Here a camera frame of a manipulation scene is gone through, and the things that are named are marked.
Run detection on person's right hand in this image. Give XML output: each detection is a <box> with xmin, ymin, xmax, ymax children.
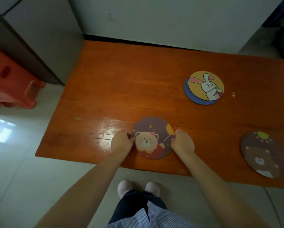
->
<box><xmin>171</xmin><ymin>129</ymin><xmax>195</xmax><ymax>156</ymax></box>

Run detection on person's left hand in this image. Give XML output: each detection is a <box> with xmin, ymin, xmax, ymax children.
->
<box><xmin>111</xmin><ymin>130</ymin><xmax>136</xmax><ymax>156</ymax></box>

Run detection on round purple bear coaster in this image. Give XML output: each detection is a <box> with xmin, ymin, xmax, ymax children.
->
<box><xmin>132</xmin><ymin>116</ymin><xmax>175</xmax><ymax>160</ymax></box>

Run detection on person's left forearm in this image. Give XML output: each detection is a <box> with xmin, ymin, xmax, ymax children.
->
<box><xmin>34</xmin><ymin>149</ymin><xmax>130</xmax><ymax>228</ymax></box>

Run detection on person's right forearm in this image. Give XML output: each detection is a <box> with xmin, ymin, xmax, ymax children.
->
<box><xmin>178</xmin><ymin>152</ymin><xmax>271</xmax><ymax>228</ymax></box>

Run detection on person's left white shoe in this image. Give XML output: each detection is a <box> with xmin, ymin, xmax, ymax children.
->
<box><xmin>117</xmin><ymin>180</ymin><xmax>133</xmax><ymax>198</ymax></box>

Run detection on person's white shoe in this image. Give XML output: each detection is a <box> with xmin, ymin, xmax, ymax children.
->
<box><xmin>145</xmin><ymin>181</ymin><xmax>160</xmax><ymax>197</ymax></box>
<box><xmin>117</xmin><ymin>180</ymin><xmax>133</xmax><ymax>198</ymax></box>

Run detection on person's right white shoe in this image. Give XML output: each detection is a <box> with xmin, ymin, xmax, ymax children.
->
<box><xmin>145</xmin><ymin>181</ymin><xmax>160</xmax><ymax>197</ymax></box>

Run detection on round yellow rabbit coaster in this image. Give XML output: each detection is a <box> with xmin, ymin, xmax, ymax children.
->
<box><xmin>184</xmin><ymin>71</ymin><xmax>225</xmax><ymax>106</ymax></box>

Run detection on person's dark blue trousers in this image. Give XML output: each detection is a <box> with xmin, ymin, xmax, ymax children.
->
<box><xmin>108</xmin><ymin>189</ymin><xmax>168</xmax><ymax>225</ymax></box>

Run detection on person's striped shirt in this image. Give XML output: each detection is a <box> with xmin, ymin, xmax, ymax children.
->
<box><xmin>106</xmin><ymin>200</ymin><xmax>202</xmax><ymax>228</ymax></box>

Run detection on round brown bear coaster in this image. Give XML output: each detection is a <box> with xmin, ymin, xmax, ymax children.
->
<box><xmin>240</xmin><ymin>131</ymin><xmax>284</xmax><ymax>179</ymax></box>

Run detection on red plastic stool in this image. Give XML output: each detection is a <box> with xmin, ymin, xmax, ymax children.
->
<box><xmin>0</xmin><ymin>49</ymin><xmax>46</xmax><ymax>110</ymax></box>

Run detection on grey cabinet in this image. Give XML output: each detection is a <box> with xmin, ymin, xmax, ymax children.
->
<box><xmin>0</xmin><ymin>0</ymin><xmax>85</xmax><ymax>86</ymax></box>

